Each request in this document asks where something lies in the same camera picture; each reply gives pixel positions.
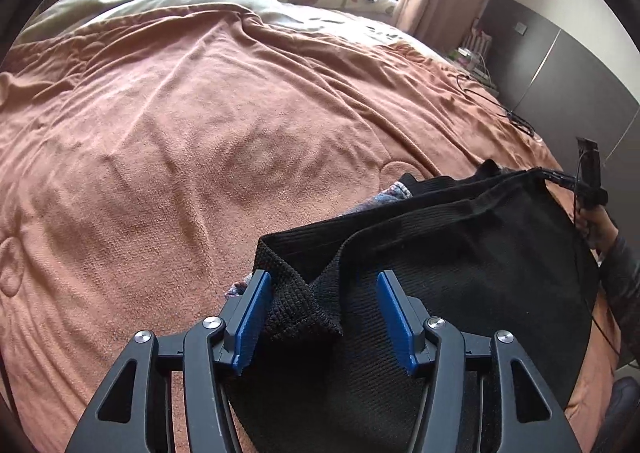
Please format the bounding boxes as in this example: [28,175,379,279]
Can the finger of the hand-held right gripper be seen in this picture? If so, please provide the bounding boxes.
[537,168,581,191]

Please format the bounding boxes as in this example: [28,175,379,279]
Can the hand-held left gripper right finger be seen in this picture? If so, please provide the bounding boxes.
[376,270,583,453]

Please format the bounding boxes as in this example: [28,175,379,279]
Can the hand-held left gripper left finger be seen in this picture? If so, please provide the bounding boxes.
[65,269,273,453]

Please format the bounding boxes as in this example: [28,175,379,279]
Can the black knit shirt patterned trim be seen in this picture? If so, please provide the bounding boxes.
[222,159,601,453]

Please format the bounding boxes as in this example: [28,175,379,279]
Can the person's right hand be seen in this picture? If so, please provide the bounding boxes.
[574,206,620,255]

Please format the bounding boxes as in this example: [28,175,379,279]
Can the white nightstand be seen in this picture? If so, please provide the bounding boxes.
[450,48,501,94]

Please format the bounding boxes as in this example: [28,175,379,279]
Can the white rack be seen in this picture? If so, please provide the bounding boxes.
[462,18,496,64]

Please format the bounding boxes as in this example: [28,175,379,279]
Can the brown blanket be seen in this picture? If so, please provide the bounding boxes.
[0,3,621,453]

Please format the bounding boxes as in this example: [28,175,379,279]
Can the black cables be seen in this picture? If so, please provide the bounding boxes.
[456,73,536,136]

